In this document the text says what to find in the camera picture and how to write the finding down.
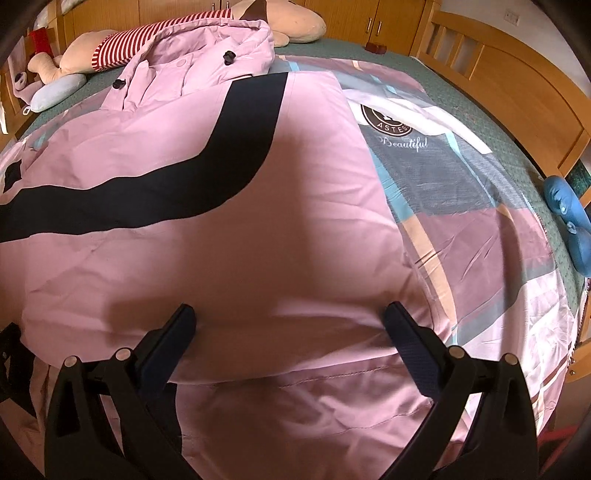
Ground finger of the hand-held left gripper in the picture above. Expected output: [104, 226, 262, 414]
[0, 322, 38, 418]

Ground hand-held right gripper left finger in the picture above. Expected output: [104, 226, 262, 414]
[44, 304, 199, 480]

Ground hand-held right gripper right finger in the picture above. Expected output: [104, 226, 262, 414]
[383, 301, 552, 480]

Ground pink jacket with black stripe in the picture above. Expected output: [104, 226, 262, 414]
[0, 18, 467, 480]

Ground printed patchwork duvet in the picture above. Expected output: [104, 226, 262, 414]
[0, 55, 585, 439]

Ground blue plush toy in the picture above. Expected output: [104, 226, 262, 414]
[542, 175, 591, 278]

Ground green bed sheet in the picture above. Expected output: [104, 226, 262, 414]
[18, 37, 591, 324]

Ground blue-grey small pillow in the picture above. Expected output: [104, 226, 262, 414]
[28, 73, 88, 113]

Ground pink plush toy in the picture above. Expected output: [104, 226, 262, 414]
[12, 71, 37, 106]

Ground wooden bed headboard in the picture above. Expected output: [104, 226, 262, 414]
[416, 0, 591, 204]

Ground beige plush toy striped shirt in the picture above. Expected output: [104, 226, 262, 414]
[27, 0, 328, 86]

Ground wooden wardrobe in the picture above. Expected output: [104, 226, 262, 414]
[44, 0, 439, 57]

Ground red cloth item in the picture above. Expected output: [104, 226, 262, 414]
[28, 27, 52, 59]

